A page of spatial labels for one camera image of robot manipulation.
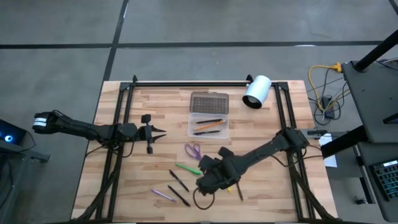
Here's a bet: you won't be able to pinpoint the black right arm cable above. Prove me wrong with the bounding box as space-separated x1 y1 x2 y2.
192 186 216 210

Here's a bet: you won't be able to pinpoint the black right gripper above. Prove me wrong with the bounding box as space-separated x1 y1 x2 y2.
196 147 242 196

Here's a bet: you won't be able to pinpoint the white paper sheet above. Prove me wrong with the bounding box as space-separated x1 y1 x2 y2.
318 133 338 169

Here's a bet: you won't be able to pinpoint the black power adapter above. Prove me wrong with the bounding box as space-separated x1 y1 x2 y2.
321 96 335 119

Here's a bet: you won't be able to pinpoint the dark equipment stand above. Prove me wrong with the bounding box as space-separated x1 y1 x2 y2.
0 141 50 224

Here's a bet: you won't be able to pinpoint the purple scissors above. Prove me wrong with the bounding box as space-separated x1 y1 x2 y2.
184 142 203 161

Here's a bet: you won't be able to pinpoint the dark grey side desk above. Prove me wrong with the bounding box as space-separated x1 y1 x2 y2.
353 141 398 223

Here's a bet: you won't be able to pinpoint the black aluminium table frame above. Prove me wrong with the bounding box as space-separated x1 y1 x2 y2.
70 73 341 223

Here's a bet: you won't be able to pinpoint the yellow extension cable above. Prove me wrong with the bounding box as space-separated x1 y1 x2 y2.
308 62 343 110

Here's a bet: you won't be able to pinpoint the black device with blue light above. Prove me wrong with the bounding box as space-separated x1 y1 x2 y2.
0 119 27 146

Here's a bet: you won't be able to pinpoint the black cart beam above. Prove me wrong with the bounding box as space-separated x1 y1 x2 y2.
320 124 371 160

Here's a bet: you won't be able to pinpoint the clear plastic supply box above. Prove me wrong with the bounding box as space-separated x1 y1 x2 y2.
187 91 230 139

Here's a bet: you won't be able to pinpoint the green pen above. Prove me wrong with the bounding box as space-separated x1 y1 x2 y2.
175 162 203 175

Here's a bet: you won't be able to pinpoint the keyboard with green keys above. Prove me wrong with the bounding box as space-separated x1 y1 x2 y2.
369 159 398 202

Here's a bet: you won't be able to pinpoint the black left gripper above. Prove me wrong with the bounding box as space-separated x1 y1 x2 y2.
136 114 167 155

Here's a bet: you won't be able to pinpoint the black diagonal pole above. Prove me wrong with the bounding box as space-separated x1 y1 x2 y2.
354 29 398 72

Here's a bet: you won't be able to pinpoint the purple pen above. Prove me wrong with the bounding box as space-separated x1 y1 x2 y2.
150 188 177 203

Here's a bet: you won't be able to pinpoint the grey metal cart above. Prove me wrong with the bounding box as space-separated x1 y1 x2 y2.
341 57 398 144

